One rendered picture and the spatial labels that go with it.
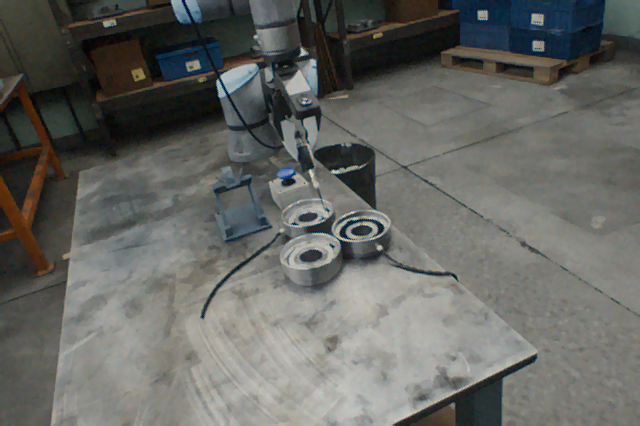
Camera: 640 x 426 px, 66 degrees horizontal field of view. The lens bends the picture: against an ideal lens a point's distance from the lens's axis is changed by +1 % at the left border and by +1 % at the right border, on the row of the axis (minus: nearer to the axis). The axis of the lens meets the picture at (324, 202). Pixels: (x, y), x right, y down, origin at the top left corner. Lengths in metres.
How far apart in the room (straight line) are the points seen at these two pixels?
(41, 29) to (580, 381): 4.15
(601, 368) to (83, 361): 1.47
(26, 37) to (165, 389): 4.00
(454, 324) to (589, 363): 1.13
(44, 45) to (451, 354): 4.19
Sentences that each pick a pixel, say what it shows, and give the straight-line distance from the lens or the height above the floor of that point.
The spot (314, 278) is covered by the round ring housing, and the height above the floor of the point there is 0.82.
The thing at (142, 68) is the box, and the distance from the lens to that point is 4.29.
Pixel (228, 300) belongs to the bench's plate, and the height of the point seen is 0.80.
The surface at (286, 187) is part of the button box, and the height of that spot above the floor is 0.85.
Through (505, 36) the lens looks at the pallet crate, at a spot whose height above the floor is 0.28.
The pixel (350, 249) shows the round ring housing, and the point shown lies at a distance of 0.85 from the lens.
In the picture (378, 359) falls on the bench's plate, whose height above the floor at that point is 0.80.
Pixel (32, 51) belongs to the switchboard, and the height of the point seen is 0.86.
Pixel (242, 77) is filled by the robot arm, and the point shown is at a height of 1.02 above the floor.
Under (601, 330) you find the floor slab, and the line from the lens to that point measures 1.94.
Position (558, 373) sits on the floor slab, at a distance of 1.78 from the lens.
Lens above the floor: 1.30
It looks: 28 degrees down
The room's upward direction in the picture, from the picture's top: 10 degrees counter-clockwise
